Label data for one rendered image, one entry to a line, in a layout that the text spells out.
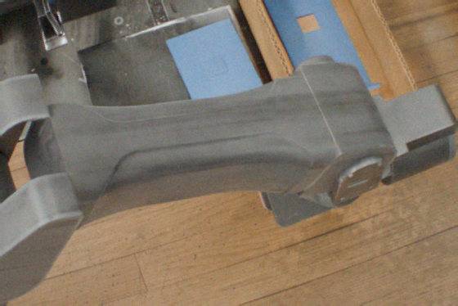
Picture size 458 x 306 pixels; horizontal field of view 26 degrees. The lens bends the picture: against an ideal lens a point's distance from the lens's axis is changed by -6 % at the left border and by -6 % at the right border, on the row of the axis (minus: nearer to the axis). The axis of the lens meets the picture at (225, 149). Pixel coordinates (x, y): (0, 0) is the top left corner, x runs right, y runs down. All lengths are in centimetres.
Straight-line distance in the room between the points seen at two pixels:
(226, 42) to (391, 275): 29
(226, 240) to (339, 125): 36
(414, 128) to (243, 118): 16
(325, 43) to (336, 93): 41
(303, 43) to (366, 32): 7
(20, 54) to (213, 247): 30
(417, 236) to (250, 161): 42
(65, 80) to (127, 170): 51
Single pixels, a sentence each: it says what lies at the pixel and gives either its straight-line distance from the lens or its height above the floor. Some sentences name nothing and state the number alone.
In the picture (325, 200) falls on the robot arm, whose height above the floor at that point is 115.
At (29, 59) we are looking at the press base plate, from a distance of 108.
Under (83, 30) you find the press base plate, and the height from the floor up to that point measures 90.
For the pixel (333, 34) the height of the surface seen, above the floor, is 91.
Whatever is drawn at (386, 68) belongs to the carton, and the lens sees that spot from 105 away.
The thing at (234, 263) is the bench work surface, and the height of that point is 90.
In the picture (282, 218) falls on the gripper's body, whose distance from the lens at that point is 83.
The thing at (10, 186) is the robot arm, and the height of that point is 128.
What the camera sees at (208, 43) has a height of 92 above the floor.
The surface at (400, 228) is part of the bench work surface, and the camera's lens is 100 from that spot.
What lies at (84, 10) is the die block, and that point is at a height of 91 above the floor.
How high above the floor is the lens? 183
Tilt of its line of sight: 67 degrees down
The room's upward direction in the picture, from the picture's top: 1 degrees clockwise
